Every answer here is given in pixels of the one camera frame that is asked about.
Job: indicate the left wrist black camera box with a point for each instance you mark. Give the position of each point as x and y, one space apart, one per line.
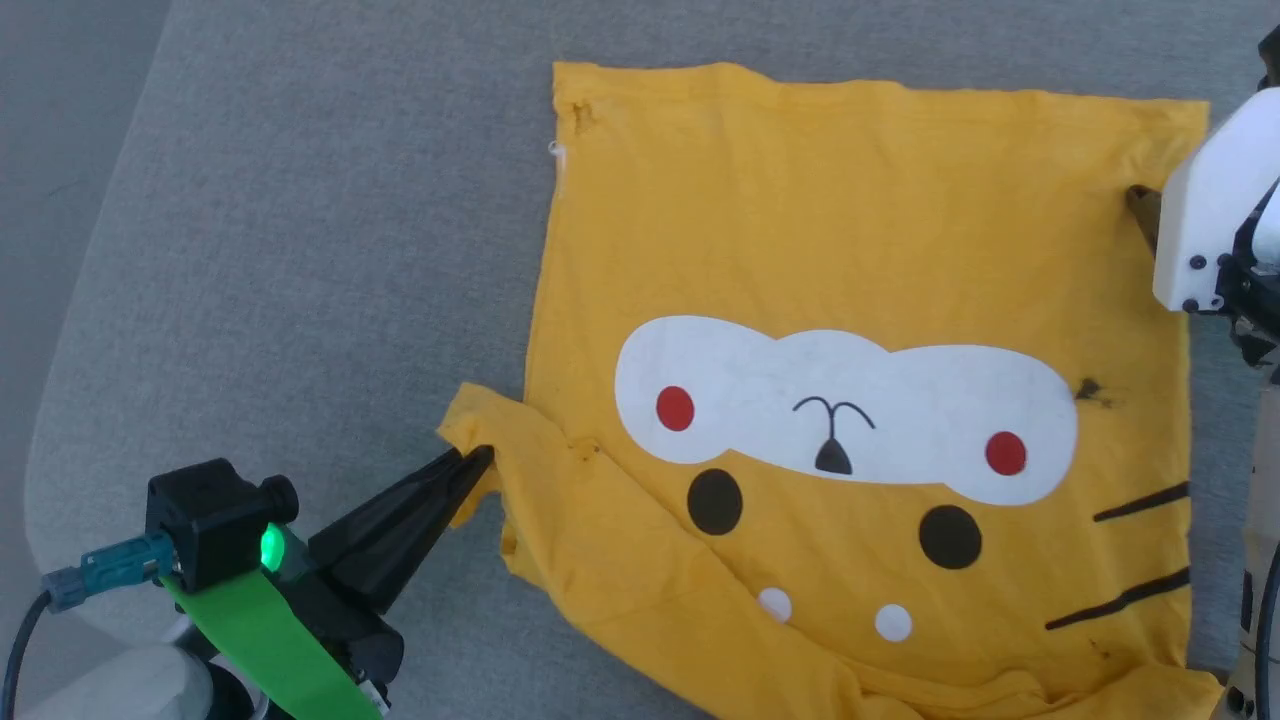
210 510

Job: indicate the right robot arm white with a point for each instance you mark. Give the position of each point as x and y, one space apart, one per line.
1262 480

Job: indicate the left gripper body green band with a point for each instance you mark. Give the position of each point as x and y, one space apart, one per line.
260 630

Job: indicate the yellow cartoon face t-shirt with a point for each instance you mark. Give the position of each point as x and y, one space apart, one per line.
800 250

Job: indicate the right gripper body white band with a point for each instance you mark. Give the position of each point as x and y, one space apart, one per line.
1215 220

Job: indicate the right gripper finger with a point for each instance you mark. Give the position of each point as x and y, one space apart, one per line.
1150 210

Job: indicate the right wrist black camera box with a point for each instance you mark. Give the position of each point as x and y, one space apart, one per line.
1272 60

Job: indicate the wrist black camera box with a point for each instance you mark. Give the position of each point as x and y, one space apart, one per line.
210 510
1272 60

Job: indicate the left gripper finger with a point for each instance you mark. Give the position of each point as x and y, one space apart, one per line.
400 560
390 505

